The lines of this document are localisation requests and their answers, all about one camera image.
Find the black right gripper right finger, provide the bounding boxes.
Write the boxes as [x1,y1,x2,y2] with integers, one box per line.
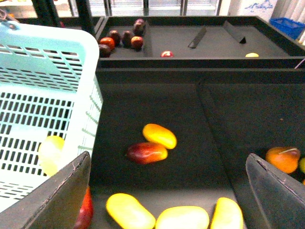
[245,153,305,229]

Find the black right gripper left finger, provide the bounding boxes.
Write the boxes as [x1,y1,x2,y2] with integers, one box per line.
[0,151,91,229]

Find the light blue plastic basket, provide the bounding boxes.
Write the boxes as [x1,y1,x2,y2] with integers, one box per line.
[0,21,103,210]

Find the red mango front right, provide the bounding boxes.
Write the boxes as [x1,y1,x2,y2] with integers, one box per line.
[73,187,93,229]

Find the yellow mango striped shadow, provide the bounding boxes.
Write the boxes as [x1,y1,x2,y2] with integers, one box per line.
[105,193,156,229]

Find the red mango upright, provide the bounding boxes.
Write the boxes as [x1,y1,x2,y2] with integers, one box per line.
[126,142,168,165]

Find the yellow mango front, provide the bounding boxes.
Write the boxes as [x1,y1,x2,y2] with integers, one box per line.
[155,206,210,229]

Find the black mango tray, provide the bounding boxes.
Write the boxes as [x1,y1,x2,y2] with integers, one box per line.
[90,70,305,229]

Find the orange pear fruit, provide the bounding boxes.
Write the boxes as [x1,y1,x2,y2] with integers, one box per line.
[265,146,301,174]

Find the yellow fruit far tray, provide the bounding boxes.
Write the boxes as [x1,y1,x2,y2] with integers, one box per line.
[245,52,259,58]

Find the dark plum front left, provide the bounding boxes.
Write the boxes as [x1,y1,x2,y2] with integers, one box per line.
[99,44,112,58]

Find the dark plum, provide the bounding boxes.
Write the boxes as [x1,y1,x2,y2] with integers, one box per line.
[99,44,112,58]
[121,31,133,48]
[133,19,146,36]

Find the blue plastic crate right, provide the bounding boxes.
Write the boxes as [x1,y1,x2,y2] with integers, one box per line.
[269,17,305,39]

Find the red plum left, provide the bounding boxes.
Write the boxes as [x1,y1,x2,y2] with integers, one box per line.
[99,37,115,50]

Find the red plum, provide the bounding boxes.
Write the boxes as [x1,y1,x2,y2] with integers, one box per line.
[131,36,143,51]
[99,37,115,50]

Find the dark plum middle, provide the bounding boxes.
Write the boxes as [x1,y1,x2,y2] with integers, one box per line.
[121,31,133,48]

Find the dark plum group fruit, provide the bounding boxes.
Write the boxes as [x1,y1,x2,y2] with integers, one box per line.
[108,30,121,46]

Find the red plum right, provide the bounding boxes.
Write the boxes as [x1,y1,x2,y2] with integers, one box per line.
[131,36,143,51]

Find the red apple far tray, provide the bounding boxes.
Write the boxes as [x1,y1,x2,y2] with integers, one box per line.
[160,50,174,58]

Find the black far tray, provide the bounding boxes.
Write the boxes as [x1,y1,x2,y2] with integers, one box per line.
[98,16,305,69]

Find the dark plum back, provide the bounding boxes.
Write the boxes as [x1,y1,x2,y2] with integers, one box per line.
[133,19,146,36]

